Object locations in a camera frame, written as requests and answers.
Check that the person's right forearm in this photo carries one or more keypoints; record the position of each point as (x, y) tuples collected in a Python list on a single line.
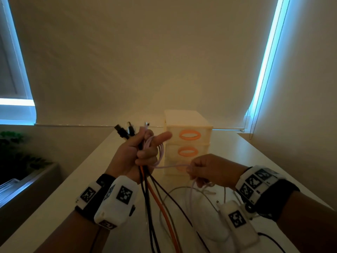
[(308, 223)]

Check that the small white drawer cabinet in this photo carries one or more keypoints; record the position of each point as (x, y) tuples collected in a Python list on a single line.
[(187, 118)]

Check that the person's left forearm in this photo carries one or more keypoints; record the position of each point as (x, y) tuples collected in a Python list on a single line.
[(71, 234)]

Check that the black wristband with marker blocks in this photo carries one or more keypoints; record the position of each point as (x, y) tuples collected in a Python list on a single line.
[(263, 184), (92, 194)]

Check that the person's left middle finger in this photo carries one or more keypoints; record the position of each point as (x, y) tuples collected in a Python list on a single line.
[(147, 153)]

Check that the grey planter box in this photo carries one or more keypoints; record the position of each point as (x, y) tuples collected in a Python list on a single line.
[(29, 192)]

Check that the person's left thumb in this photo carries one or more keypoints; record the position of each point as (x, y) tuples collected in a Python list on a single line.
[(139, 138)]

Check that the cream roller blind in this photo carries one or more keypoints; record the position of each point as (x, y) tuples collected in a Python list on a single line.
[(137, 57)]

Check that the green plant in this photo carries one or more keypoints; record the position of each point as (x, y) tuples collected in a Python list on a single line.
[(15, 152)]

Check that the person's left hand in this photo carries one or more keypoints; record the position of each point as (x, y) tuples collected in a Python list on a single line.
[(123, 160)]

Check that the person's right hand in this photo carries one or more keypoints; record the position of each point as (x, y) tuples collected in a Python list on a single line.
[(218, 169)]

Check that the white window frame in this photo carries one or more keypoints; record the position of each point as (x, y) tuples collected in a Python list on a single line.
[(14, 76)]

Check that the person's right fingers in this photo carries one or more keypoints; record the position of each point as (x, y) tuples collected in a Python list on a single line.
[(196, 171)]

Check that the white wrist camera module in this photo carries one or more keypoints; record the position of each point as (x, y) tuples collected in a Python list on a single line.
[(239, 223), (115, 205)]

